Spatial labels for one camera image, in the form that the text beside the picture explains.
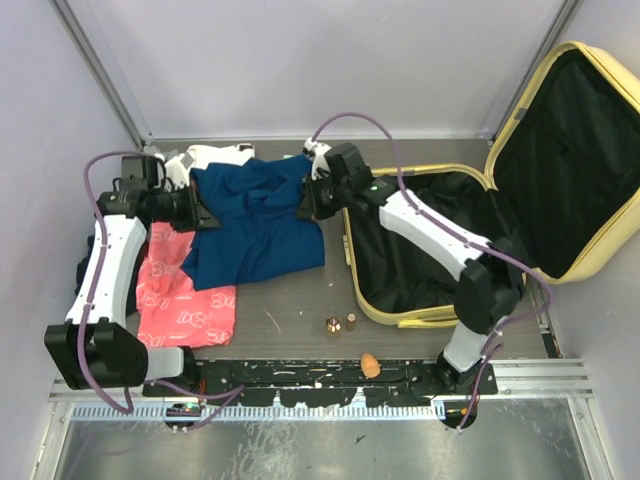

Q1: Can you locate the yellow open suitcase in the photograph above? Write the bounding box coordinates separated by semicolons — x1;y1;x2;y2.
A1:
344;42;639;328

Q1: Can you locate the copper round bottle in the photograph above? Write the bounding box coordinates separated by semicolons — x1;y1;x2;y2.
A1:
325;315;342;341

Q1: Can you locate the white folded garment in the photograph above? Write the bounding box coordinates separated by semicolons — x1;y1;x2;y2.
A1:
185;143;255;174

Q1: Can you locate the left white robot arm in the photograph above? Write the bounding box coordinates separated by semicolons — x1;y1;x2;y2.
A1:
44;151;221;396

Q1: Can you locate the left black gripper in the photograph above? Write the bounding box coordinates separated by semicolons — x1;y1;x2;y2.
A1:
153;180;220;234

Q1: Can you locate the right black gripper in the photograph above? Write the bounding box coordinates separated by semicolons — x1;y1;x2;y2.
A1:
295;170;351;221

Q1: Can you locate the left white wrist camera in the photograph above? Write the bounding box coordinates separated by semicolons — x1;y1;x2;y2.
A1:
144;146;195;189

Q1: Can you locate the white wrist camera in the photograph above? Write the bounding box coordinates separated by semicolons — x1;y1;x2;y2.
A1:
303;137;331;180
144;146;195;189

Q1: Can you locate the pink patterned garment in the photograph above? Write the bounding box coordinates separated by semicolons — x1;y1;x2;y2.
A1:
136;222;237;349

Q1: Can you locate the orange egg-shaped sponge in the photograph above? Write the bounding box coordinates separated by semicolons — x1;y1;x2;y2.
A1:
360;353;381;379

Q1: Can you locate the dark navy crumpled garment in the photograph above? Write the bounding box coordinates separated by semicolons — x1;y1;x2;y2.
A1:
74;235;146;316

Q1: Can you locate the small brown bottle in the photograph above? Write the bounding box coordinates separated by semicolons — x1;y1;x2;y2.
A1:
345;313;357;331

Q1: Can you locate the aluminium frame rail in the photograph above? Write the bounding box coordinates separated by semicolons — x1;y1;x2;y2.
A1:
48;358;594;431

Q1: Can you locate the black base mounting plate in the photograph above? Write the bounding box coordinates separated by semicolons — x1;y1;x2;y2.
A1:
174;360;475;408

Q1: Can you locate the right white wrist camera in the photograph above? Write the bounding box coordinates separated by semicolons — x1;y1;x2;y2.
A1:
303;137;331;180

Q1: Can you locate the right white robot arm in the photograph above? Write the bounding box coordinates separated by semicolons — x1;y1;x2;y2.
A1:
297;139;524;394

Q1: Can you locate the blue shirt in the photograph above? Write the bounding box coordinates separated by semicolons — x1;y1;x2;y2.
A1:
182;154;325;291

